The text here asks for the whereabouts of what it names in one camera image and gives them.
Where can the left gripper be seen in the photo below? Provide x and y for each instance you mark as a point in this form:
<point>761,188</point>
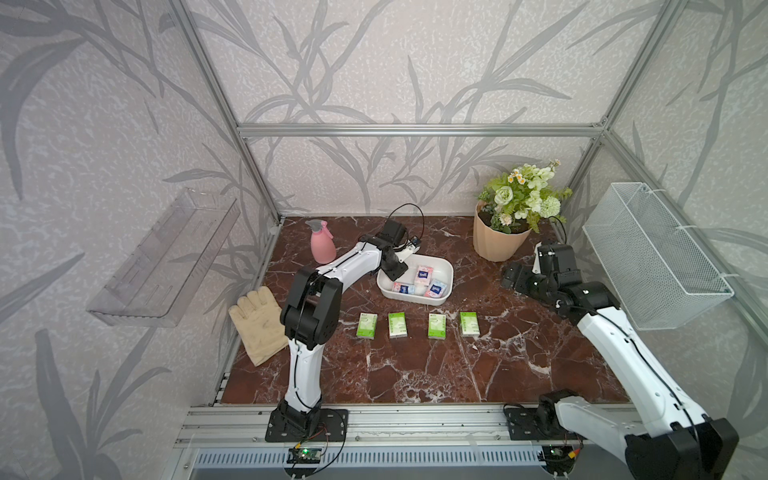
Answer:
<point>397,274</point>

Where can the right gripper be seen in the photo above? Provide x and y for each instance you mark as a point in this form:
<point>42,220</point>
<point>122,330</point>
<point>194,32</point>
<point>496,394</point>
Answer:
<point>519,283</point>

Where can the white storage box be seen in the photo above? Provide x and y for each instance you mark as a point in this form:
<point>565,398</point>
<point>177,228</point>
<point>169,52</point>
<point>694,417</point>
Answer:
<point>443,273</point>

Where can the green tissue pack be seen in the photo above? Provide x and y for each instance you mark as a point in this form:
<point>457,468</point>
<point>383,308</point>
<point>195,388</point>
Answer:
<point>397,326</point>
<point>437,326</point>
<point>469,324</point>
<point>366,327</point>

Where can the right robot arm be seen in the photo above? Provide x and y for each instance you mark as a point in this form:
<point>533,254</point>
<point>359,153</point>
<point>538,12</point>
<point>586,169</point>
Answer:
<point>676,438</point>

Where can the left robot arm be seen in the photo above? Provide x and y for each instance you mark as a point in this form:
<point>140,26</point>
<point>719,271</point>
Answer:
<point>312,309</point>

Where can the beige flower pot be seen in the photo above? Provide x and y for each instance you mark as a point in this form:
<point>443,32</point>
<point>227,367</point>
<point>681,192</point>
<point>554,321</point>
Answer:
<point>493,245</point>

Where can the pink spray bottle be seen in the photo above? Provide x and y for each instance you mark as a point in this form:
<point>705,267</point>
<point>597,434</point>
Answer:
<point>321,243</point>

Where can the artificial green white flowers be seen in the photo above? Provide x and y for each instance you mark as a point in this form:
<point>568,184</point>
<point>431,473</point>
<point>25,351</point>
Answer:
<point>519,200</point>

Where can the beige work glove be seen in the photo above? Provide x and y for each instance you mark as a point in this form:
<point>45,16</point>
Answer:
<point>256,317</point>

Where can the right circuit board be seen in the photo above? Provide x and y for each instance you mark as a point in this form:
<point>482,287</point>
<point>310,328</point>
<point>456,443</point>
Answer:
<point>560,456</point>

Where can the left green circuit board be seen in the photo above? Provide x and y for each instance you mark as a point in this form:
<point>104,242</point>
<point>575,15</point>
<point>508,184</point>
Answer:
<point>301,456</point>

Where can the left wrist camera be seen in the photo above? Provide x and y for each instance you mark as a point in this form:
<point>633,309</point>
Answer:
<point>409,248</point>

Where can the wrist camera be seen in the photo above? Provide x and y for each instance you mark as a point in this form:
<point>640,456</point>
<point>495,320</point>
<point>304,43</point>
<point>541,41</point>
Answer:
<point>536,269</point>
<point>409,248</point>

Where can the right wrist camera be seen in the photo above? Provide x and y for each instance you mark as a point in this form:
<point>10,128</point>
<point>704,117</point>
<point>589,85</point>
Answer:
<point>536,269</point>

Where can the white wire mesh basket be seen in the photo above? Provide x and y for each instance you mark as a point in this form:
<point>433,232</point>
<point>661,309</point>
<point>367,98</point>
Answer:
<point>661,275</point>

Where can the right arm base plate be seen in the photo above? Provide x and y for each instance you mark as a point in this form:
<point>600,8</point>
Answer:
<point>528,423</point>

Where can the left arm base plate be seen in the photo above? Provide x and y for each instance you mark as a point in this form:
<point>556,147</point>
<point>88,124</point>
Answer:
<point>321,424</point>

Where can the clear acrylic wall shelf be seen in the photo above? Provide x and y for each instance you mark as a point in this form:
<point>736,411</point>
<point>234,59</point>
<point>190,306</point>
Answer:
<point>157,283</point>

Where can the aluminium front rail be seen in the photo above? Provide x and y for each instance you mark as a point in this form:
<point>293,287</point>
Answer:
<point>390,425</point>

